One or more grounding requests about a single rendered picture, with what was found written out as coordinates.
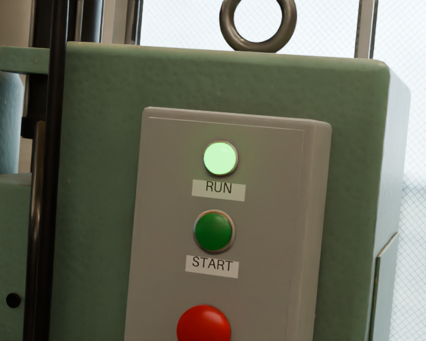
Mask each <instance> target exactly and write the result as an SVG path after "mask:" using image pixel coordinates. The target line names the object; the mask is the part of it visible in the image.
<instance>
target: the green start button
mask: <svg viewBox="0 0 426 341"><path fill-rule="evenodd" d="M193 236H194V239H195V242H196V243H197V245H198V246H199V247H200V248H201V249H202V250H204V251H206V252H209V253H212V254H217V253H221V252H224V251H225V250H227V249H229V248H230V247H231V246H232V244H233V242H234V241H235V236H236V227H235V224H234V221H233V220H232V218H231V217H230V216H229V215H228V214H227V213H226V212H223V211H221V210H207V211H205V212H203V213H201V214H200V215H199V216H198V217H197V219H196V221H195V223H194V226H193Z"/></svg>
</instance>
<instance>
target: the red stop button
mask: <svg viewBox="0 0 426 341"><path fill-rule="evenodd" d="M176 335H177V339H178V341H230V340H231V327H230V324H229V321H228V319H227V318H226V317H225V315H224V314H223V313H222V312H221V311H220V310H219V309H217V308H216V307H213V306H210V305H207V304H199V305H196V306H193V307H191V308H190V309H188V310H187V311H185V312H184V313H183V314H182V316H181V318H180V319H179V322H178V324H177V328H176Z"/></svg>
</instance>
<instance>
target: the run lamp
mask: <svg viewBox="0 0 426 341"><path fill-rule="evenodd" d="M203 163H204V166H205V168H206V170H207V171H208V172H209V173H210V174H212V175H214V176H217V177H225V176H227V175H230V174H231V173H232V172H233V171H234V170H235V169H236V168H237V165H238V163H239V154H238V151H237V149H236V147H235V146H234V145H233V144H232V143H230V142H229V141H225V140H216V141H213V142H212V143H210V144H209V145H208V146H207V147H206V148H205V150H204V153H203Z"/></svg>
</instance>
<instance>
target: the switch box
mask: <svg viewBox="0 0 426 341"><path fill-rule="evenodd" d="M331 135H332V128H331V125H330V124H329V123H327V122H322V121H317V120H310V119H302V118H286V117H277V116H261V115H251V114H236V113H226V112H210V111H201V110H185V109H176V108H160V107H151V106H150V107H147V108H145V109H144V111H143V115H142V123H141V140H140V148H139V165H138V173H137V190H136V198H135V215H134V224H133V240H132V249H131V265H130V274H129V283H128V299H127V308H126V324H125V333H124V341H178V339H177V335H176V328H177V324H178V322H179V319H180V318H181V316H182V314H183V313H184V312H185V311H187V310H188V309H190V308H191V307H193V306H196V305H199V304H207V305H210V306H213V307H216V308H217V309H219V310H220V311H221V312H222V313H223V314H224V315H225V317H226V318H227V319H228V321H229V324H230V327H231V340H230V341H312V339H313V331H314V317H315V310H316V295H317V288H318V274H319V266H320V258H321V244H322V236H323V222H324V214H325V200H326V192H327V179H328V171H329V157H330V149H331ZM216 140H225V141H229V142H230V143H232V144H233V145H234V146H235V147H236V149H237V151H238V154H239V163H238V165H237V168H236V169H235V170H234V171H233V172H232V173H231V174H230V175H227V176H225V177H217V176H214V175H212V174H210V173H209V172H208V171H207V170H206V168H205V166H204V163H203V153H204V150H205V148H206V147H207V146H208V145H209V144H210V143H212V142H213V141H216ZM193 179H195V180H202V181H215V182H222V183H234V184H241V185H245V200H244V202H243V201H237V200H225V199H218V198H207V197H200V196H192V187H193ZM207 210H221V211H223V212H226V213H227V214H228V215H229V216H230V217H231V218H232V220H233V221H234V224H235V227H236V236H235V241H234V242H233V244H232V246H231V247H230V248H229V249H227V250H225V251H224V252H221V253H217V254H212V253H209V252H206V251H204V250H202V249H201V248H200V247H199V246H198V245H197V243H196V242H195V239H194V236H193V226H194V223H195V221H196V219H197V217H198V216H199V215H200V214H201V213H203V212H205V211H207ZM187 255H189V256H199V257H205V258H215V259H220V260H230V261H235V262H239V270H238V278H232V277H223V276H218V275H208V274H203V273H194V272H188V271H185V267H186V260H187Z"/></svg>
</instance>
